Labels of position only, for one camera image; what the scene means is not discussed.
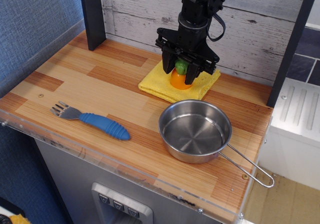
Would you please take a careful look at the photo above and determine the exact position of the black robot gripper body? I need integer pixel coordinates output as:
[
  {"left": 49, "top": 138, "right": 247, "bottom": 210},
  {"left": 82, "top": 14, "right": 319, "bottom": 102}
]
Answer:
[{"left": 155, "top": 14, "right": 219, "bottom": 74}]

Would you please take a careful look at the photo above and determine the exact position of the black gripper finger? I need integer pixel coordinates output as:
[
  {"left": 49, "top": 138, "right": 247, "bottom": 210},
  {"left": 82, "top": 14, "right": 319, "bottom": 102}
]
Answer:
[
  {"left": 162, "top": 47, "right": 177, "bottom": 74},
  {"left": 185, "top": 60, "right": 206, "bottom": 84}
]

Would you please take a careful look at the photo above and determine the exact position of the orange toy carrot green top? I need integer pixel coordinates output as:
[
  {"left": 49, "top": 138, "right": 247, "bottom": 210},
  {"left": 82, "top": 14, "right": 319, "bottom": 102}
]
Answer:
[{"left": 170, "top": 59, "right": 191, "bottom": 90}]

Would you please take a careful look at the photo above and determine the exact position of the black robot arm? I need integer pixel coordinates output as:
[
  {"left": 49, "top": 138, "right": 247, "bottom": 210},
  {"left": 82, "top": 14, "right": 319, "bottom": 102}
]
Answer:
[{"left": 156, "top": 0, "right": 226, "bottom": 85}]

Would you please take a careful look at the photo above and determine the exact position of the yellow folded towel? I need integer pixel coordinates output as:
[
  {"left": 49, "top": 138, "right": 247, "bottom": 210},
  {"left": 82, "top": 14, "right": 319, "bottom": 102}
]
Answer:
[{"left": 138, "top": 62, "right": 221, "bottom": 103}]

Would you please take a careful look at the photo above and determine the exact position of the white ribbed side unit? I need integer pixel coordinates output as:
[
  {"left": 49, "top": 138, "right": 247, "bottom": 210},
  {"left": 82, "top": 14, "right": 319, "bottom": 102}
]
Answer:
[{"left": 259, "top": 78, "right": 320, "bottom": 189}]

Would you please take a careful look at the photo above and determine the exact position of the clear acrylic table edge guard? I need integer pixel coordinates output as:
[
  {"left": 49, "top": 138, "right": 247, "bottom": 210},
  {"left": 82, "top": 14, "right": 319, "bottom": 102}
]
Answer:
[{"left": 0, "top": 110, "right": 244, "bottom": 223}]

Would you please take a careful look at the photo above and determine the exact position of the silver dispenser button panel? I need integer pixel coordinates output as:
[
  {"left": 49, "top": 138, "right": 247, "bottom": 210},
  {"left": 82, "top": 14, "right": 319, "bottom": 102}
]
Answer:
[{"left": 91, "top": 182, "right": 154, "bottom": 223}]

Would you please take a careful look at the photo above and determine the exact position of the yellow black object floor corner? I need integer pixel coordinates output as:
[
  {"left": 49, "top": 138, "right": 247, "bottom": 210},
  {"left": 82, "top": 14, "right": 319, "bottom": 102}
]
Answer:
[{"left": 0, "top": 214, "right": 31, "bottom": 224}]

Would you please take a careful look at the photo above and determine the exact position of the stainless steel pan wire handle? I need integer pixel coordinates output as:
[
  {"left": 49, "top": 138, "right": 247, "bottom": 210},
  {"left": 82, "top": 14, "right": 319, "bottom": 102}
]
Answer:
[{"left": 158, "top": 99, "right": 274, "bottom": 188}]

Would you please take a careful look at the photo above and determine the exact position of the dark left frame post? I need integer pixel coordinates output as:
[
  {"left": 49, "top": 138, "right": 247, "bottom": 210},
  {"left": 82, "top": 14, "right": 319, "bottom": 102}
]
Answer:
[{"left": 81, "top": 0, "right": 106, "bottom": 51}]

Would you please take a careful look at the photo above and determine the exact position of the dark frame post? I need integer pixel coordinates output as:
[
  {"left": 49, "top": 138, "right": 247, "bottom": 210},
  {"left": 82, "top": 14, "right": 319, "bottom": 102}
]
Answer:
[
  {"left": 81, "top": 0, "right": 106, "bottom": 51},
  {"left": 266, "top": 0, "right": 315, "bottom": 108}
]

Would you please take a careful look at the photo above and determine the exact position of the dark right frame post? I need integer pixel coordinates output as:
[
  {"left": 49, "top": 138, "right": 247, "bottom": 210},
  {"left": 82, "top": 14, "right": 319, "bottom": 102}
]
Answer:
[{"left": 266, "top": 0, "right": 315, "bottom": 108}]

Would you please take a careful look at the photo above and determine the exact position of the blue handled metal fork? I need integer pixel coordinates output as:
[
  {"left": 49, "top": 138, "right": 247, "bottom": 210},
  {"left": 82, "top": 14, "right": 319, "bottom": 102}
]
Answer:
[{"left": 50, "top": 101, "right": 131, "bottom": 140}]

